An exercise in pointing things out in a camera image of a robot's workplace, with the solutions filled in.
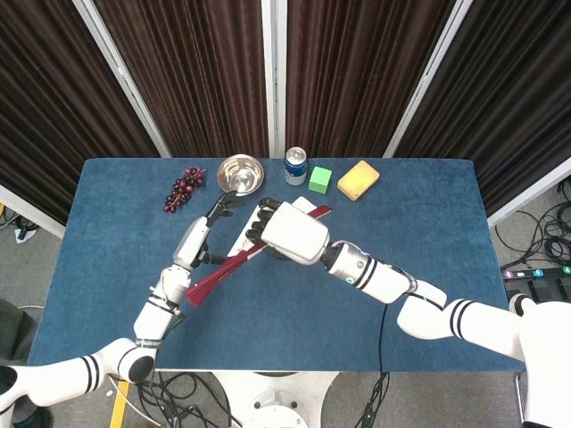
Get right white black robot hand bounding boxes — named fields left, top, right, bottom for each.
left=244, top=198, right=332, bottom=268

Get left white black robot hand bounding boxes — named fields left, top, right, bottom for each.
left=171, top=190, right=245, bottom=271

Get bunch of red grapes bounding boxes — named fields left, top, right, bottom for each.
left=162, top=166, right=207, bottom=214

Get green foam cube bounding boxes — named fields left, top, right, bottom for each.
left=308, top=166, right=335, bottom=194

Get blue white drink can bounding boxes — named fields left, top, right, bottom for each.
left=284, top=146, right=310, bottom=187

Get stainless steel bowl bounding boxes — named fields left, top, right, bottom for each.
left=216, top=153, right=265, bottom=197

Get yellow sponge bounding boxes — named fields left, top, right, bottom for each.
left=336, top=160, right=382, bottom=202

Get blue fabric table cover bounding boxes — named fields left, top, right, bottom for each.
left=27, top=156, right=525, bottom=374

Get brown corrugated partition panel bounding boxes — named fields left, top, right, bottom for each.
left=394, top=0, right=571, bottom=218
left=93, top=0, right=270, bottom=158
left=0, top=0, right=162, bottom=224
left=285, top=0, right=457, bottom=160

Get yellow floor strip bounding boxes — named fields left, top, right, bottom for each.
left=109, top=381, right=130, bottom=428

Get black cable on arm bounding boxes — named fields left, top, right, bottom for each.
left=356, top=302, right=392, bottom=428

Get tangled floor cables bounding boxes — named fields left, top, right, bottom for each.
left=106, top=372, right=233, bottom=428

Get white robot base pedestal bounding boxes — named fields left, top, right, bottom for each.
left=213, top=372, right=341, bottom=428

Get white partition base rail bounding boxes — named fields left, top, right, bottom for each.
left=486, top=168, right=571, bottom=228
left=0, top=185, right=67, bottom=240

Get white partition frame post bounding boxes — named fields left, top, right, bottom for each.
left=261, top=0, right=289, bottom=160
left=72, top=0, right=173, bottom=158
left=382, top=0, right=474, bottom=160

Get black floor cable bundle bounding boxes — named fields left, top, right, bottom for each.
left=494, top=185, right=571, bottom=268

